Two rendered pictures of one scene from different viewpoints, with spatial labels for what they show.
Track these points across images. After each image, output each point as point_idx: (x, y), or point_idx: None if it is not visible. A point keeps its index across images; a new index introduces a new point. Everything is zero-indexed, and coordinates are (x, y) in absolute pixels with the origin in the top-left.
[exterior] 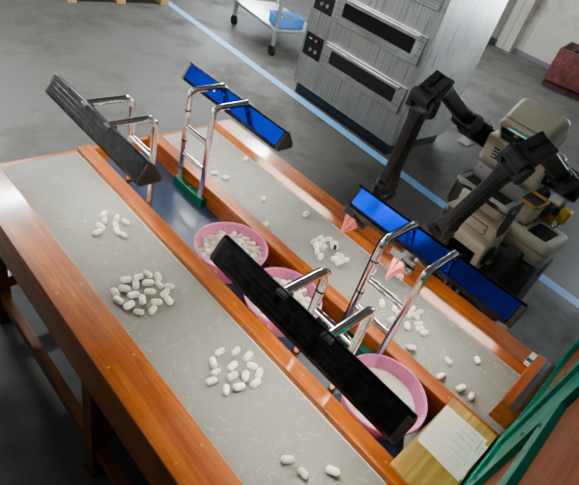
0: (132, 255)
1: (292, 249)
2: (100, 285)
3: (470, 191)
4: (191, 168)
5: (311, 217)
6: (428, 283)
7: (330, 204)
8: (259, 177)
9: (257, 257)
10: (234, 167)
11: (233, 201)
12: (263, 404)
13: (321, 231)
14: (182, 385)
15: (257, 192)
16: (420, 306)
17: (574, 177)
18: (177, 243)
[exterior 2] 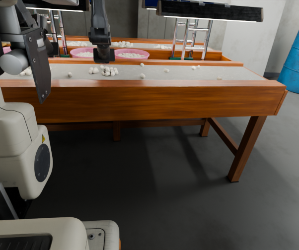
0: (143, 47)
1: (116, 66)
2: (133, 43)
3: (34, 238)
4: (200, 61)
5: (139, 78)
6: (25, 81)
7: (144, 82)
8: (194, 78)
9: (120, 58)
10: (207, 74)
11: (165, 61)
12: (60, 45)
13: (122, 77)
14: (84, 42)
15: (175, 73)
16: (23, 78)
17: None
18: (141, 48)
